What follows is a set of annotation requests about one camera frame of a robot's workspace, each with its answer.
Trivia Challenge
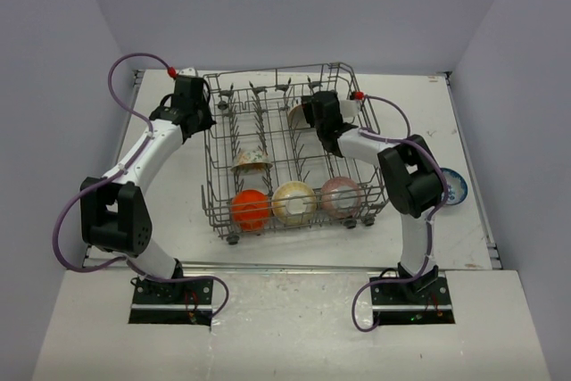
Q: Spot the grey wire dish rack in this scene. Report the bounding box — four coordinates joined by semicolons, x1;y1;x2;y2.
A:
202;62;388;244

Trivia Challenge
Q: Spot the pink rimmed white bowl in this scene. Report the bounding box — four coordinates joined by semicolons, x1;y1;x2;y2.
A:
320;177;362;219

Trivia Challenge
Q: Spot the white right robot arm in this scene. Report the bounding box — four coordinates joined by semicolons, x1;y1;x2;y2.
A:
302;91;447;303

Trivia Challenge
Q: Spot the blue patterned bowl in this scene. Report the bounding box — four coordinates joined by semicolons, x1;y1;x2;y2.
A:
441;167;468;206

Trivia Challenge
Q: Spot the beige white bowl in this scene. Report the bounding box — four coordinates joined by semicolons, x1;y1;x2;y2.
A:
287;104;309;130

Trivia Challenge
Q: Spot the yellow rimmed white bowl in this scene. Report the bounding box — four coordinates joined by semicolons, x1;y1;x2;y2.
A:
271;181;318;226

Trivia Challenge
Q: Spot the orange bowl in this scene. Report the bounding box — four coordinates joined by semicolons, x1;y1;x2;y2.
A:
230;189;271;232

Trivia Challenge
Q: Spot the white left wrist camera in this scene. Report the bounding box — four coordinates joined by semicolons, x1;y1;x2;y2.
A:
178;67;200;78

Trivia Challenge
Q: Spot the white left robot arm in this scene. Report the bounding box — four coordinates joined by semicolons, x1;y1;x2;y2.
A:
80;75;215;303

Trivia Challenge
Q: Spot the floral white bowl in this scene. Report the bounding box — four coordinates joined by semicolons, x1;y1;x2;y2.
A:
231;148;273;174

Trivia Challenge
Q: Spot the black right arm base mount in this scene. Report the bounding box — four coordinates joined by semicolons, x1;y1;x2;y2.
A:
369;274;456;327

